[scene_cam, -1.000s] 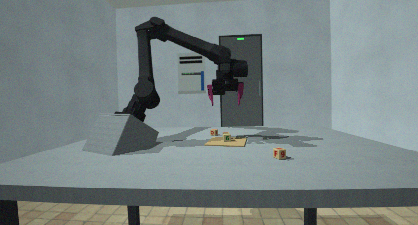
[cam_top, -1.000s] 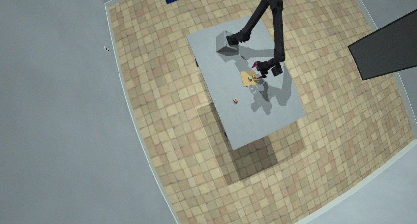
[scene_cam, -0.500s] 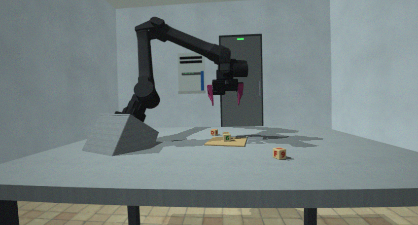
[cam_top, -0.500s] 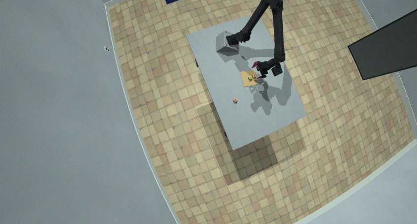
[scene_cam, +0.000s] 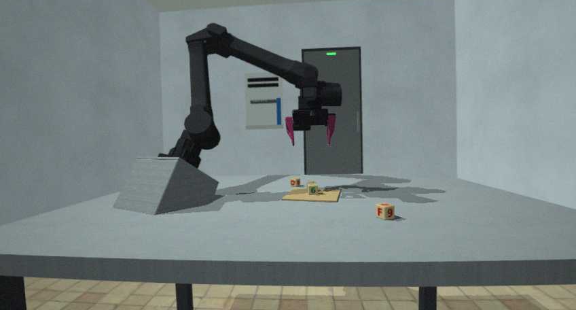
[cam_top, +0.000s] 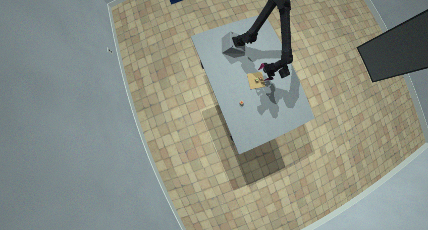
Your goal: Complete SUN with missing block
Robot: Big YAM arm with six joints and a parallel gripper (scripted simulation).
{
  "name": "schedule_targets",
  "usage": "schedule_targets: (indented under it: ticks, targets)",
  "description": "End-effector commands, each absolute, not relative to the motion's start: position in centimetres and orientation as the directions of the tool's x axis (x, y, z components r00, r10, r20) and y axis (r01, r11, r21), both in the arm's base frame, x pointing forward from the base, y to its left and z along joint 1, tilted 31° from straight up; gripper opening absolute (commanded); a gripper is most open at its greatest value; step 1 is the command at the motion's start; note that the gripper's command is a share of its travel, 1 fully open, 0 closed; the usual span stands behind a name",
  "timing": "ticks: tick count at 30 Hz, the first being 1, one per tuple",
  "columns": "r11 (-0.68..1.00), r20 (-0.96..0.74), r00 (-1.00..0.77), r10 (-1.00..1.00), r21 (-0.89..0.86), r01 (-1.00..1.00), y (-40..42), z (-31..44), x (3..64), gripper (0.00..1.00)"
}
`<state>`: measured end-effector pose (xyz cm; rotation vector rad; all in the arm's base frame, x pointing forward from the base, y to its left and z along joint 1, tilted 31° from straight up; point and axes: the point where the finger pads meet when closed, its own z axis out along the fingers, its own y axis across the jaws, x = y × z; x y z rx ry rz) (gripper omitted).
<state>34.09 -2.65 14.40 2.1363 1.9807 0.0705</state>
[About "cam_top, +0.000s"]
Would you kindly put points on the tan flat mat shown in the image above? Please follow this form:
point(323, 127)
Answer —
point(252, 83)

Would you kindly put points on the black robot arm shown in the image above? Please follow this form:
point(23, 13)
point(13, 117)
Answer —
point(251, 35)

